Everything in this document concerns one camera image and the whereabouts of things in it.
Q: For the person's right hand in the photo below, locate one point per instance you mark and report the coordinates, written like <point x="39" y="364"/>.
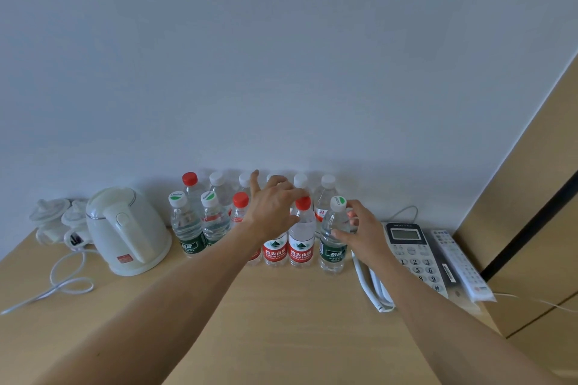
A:
<point x="372" y="240"/>

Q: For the person's left hand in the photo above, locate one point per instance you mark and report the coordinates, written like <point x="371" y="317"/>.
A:
<point x="268" y="211"/>

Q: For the person's right forearm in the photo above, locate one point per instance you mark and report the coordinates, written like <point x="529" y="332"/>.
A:
<point x="451" y="326"/>

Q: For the person's left forearm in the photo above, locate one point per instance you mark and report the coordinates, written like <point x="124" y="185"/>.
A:
<point x="158" y="308"/>

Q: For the grey desk telephone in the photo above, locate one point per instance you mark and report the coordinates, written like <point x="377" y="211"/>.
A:
<point x="406" y="236"/>

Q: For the grey remote control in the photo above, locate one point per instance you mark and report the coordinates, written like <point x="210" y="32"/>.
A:
<point x="460" y="263"/>

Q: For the wooden table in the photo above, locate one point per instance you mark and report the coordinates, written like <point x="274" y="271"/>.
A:
<point x="293" y="330"/>

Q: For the white electric kettle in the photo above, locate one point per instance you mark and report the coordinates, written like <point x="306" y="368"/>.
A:
<point x="113" y="227"/>

